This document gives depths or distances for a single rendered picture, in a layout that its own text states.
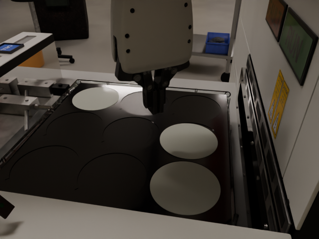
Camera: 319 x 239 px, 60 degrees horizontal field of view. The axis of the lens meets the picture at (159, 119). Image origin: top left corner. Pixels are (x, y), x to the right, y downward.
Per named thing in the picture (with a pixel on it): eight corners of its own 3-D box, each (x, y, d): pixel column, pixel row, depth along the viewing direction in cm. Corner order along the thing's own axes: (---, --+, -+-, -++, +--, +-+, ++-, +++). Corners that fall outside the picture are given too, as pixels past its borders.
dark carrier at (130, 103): (226, 96, 62) (226, 94, 61) (231, 234, 34) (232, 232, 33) (80, 84, 67) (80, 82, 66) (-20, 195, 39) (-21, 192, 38)
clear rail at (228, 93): (230, 96, 63) (230, 90, 62) (230, 98, 62) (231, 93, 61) (77, 83, 68) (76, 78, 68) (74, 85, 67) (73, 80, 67)
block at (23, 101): (41, 108, 60) (37, 96, 59) (32, 116, 58) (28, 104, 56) (7, 105, 62) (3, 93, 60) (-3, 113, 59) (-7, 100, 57)
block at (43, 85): (58, 90, 67) (55, 79, 65) (51, 97, 64) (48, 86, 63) (28, 88, 68) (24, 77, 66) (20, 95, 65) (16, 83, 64)
